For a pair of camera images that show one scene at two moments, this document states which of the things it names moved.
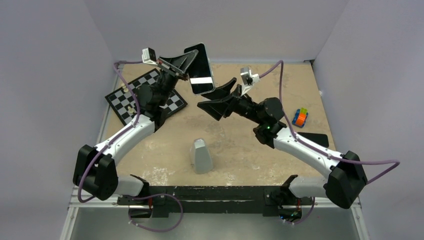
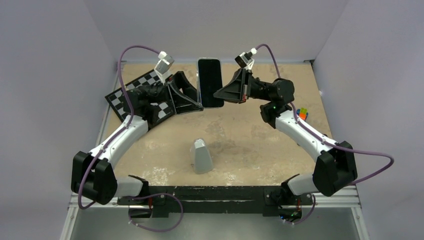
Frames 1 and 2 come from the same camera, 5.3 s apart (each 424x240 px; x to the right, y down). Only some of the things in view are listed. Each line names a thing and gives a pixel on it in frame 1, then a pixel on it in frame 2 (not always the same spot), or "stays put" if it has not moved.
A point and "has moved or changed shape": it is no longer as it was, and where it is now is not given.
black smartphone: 200,75 has moved or changed shape
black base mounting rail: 266,199 stays put
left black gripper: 177,66 -> 185,101
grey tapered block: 200,157 stays put
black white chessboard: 124,102 stays put
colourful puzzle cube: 300,117 stays put
